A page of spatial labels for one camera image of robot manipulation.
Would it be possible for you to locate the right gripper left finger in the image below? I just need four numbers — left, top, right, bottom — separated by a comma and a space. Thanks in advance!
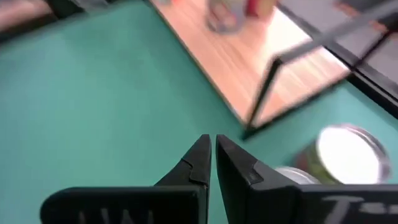
154, 133, 213, 189

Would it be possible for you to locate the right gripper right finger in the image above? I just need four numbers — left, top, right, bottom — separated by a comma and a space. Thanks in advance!
215, 133, 302, 224

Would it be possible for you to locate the white mixed fruit tin can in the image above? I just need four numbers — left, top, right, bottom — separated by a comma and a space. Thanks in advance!
294, 123, 392, 185

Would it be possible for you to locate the cream Peaches tin can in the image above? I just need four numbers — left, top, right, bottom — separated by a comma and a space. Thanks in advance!
205, 0, 248, 34

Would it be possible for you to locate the red Pineapple tin can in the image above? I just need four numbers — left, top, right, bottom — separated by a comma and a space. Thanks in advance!
245, 0, 278, 19

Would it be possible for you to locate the wooden shelf board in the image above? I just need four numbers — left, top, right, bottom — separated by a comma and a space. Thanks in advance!
148, 0, 354, 129

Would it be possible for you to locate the green table mat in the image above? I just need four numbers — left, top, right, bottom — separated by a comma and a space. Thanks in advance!
0, 0, 398, 224

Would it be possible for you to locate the black striped-edge floor mat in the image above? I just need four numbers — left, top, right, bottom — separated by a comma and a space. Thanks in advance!
278, 0, 398, 85

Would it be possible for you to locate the black metal shelf frame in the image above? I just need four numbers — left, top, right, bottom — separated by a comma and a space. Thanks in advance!
241, 0, 398, 141

